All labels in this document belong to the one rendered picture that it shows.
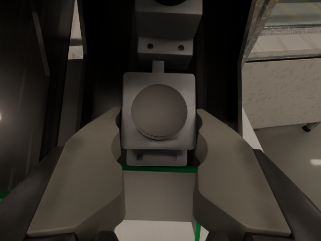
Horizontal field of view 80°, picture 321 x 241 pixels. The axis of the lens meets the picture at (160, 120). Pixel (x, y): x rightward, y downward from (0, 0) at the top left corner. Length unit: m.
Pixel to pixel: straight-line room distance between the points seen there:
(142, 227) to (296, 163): 1.49
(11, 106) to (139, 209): 0.24
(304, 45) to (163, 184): 0.93
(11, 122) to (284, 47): 0.98
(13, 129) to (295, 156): 1.80
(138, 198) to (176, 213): 0.07
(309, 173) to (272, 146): 0.30
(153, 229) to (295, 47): 0.91
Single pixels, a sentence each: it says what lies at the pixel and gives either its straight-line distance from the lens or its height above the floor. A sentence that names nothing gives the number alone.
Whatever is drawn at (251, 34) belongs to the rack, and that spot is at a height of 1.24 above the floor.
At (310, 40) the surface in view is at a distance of 1.15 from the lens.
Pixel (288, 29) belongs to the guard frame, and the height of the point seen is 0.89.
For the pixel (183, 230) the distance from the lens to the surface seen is 0.50.
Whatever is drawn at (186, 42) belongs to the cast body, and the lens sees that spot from 0.16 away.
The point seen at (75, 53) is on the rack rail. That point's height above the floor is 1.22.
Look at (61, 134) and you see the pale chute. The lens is 0.30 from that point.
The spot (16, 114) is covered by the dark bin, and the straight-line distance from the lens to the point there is 0.20.
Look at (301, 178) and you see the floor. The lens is 1.79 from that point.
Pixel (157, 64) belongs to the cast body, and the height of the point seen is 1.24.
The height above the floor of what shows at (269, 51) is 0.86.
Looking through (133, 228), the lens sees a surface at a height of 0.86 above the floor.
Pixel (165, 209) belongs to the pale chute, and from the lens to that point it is 0.35.
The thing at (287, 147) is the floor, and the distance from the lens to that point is 1.85.
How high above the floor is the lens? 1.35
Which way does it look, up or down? 57 degrees down
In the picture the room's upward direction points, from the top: 5 degrees clockwise
